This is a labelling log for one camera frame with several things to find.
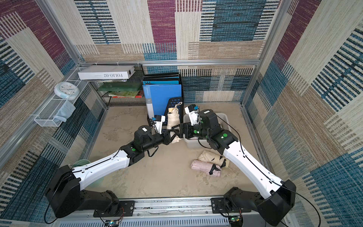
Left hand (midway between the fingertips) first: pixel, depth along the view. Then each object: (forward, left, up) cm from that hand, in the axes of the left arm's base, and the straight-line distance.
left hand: (177, 130), depth 74 cm
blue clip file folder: (+27, +13, 0) cm, 30 cm away
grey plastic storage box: (+4, -11, -21) cm, 24 cm away
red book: (+34, +26, -4) cm, 43 cm away
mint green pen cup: (-11, +51, -12) cm, 53 cm away
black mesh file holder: (+22, +3, -1) cm, 22 cm away
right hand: (-1, 0, +5) cm, 6 cm away
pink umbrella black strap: (-12, -16, -19) cm, 28 cm away
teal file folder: (+34, +21, +6) cm, 40 cm away
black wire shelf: (+36, +39, -5) cm, 53 cm away
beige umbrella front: (+3, +2, +6) cm, 7 cm away
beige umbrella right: (-7, -22, -20) cm, 31 cm away
